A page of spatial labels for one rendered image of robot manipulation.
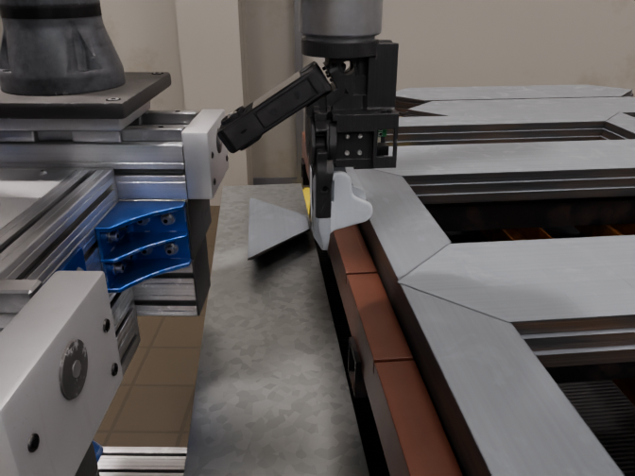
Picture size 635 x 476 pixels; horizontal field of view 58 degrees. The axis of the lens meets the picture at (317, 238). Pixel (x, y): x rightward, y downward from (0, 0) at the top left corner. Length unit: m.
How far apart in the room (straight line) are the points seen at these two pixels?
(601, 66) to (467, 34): 0.76
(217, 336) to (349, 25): 0.52
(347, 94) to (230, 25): 2.45
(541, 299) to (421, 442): 0.22
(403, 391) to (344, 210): 0.18
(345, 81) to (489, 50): 2.81
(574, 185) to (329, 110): 0.64
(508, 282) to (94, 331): 0.44
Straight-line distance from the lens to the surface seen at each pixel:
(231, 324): 0.90
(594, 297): 0.67
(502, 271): 0.68
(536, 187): 1.06
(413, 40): 3.24
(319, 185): 0.53
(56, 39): 0.77
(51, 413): 0.35
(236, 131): 0.54
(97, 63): 0.78
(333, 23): 0.51
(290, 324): 0.89
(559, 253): 0.75
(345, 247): 0.79
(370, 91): 0.54
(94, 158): 0.78
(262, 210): 1.20
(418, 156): 1.09
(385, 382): 0.55
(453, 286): 0.64
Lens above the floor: 1.17
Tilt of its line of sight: 25 degrees down
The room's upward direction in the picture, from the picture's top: straight up
